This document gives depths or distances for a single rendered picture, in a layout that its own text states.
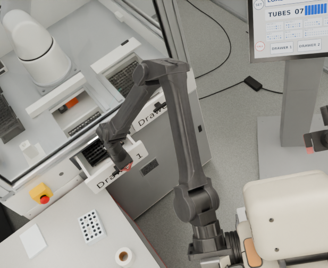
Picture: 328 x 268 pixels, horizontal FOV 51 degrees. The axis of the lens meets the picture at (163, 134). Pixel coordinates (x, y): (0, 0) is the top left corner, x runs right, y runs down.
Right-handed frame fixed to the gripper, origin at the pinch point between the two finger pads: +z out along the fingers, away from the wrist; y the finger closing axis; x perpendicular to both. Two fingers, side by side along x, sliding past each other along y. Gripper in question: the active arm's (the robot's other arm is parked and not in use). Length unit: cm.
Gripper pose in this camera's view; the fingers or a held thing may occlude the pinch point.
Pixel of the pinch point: (126, 166)
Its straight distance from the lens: 147.8
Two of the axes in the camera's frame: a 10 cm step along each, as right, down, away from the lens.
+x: -7.9, 5.9, -1.9
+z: 2.1, 5.4, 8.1
